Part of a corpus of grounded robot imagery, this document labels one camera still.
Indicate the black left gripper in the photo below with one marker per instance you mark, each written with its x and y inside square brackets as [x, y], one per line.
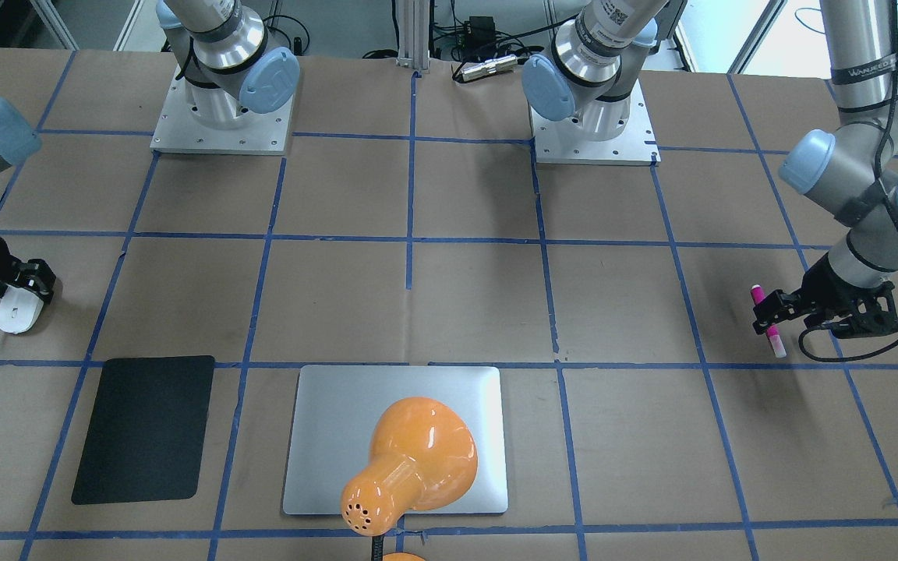
[829, 295]

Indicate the pink highlighter pen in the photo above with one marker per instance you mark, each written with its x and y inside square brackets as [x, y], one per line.
[772, 334]

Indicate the white computer mouse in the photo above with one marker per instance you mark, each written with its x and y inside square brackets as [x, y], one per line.
[19, 310]

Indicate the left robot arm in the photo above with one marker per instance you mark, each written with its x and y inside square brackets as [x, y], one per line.
[843, 171]

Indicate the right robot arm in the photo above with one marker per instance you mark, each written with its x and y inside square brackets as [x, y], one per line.
[233, 94]

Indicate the black mousepad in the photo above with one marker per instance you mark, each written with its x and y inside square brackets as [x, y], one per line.
[145, 438]

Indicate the silver apple laptop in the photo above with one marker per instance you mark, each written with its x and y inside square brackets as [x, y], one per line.
[338, 406]

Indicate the silver metal connector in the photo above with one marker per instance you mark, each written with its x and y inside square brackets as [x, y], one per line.
[469, 72]

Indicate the orange desk lamp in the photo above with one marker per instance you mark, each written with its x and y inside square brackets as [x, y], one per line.
[422, 456]

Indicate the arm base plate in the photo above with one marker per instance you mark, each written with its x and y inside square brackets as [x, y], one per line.
[604, 133]
[200, 121]

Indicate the aluminium frame post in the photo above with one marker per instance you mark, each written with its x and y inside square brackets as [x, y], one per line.
[414, 32]

